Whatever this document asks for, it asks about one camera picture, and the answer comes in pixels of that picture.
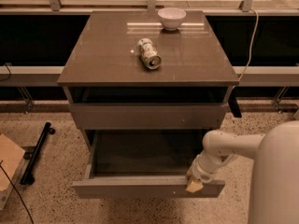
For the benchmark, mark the white ceramic bowl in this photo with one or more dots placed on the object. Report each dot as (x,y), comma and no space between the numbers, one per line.
(171,18)

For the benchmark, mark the tan cardboard box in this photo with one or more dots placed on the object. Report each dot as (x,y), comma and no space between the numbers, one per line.
(11,158)

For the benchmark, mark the grey top drawer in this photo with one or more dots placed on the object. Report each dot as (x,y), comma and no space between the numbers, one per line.
(147,117)

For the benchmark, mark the black metal bar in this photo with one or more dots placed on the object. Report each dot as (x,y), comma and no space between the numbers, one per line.
(27,177)

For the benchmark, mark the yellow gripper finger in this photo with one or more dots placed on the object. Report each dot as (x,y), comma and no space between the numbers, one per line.
(194,185)

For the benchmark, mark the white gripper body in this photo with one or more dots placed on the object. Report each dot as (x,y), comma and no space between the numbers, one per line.
(199,174)

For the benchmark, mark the green white soda can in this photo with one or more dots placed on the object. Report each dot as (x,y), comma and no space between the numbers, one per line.
(148,54)

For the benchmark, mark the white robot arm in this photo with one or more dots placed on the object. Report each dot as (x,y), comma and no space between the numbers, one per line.
(274,187)

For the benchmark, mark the grey drawer cabinet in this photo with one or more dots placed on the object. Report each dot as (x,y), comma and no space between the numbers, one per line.
(105,66)

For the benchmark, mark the grey drawer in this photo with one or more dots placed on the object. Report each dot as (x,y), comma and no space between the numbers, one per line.
(147,117)
(143,164)

